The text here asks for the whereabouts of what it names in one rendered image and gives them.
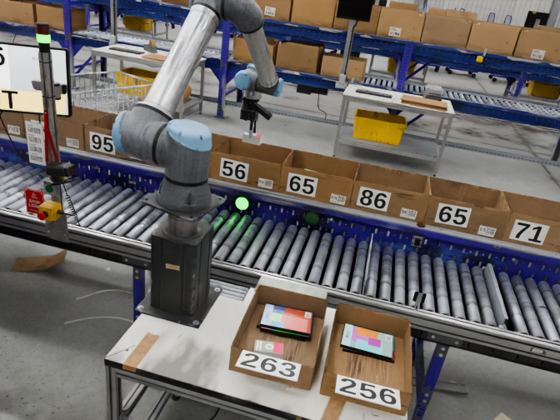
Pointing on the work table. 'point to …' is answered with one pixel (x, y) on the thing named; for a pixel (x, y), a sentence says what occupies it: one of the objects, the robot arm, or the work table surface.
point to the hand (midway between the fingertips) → (252, 135)
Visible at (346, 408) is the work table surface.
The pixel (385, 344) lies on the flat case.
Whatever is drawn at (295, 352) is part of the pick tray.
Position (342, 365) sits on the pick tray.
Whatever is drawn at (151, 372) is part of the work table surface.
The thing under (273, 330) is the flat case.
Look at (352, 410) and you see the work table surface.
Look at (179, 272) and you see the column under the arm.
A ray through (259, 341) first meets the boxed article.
